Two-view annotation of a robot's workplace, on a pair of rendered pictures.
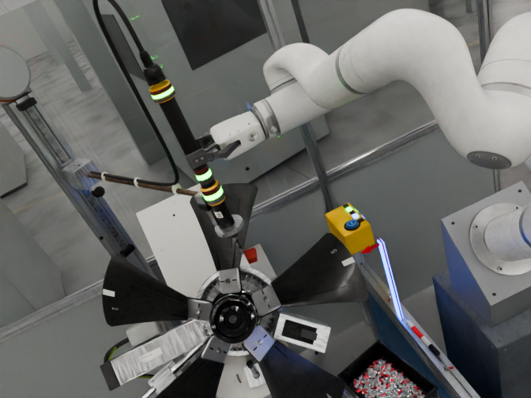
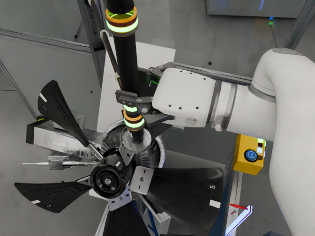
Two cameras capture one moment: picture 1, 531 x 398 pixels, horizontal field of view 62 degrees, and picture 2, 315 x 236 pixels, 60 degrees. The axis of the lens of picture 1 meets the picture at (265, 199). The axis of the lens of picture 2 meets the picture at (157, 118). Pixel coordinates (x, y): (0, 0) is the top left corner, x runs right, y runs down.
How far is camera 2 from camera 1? 0.58 m
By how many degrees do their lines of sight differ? 28
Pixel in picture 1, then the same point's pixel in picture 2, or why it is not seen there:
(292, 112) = (250, 129)
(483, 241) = not seen: outside the picture
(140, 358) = (51, 139)
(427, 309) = (265, 188)
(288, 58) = (289, 104)
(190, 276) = (117, 107)
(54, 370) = (36, 70)
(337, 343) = (200, 163)
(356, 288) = (203, 227)
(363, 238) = (251, 169)
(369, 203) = not seen: hidden behind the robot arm
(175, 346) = (75, 149)
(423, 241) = not seen: hidden behind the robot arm
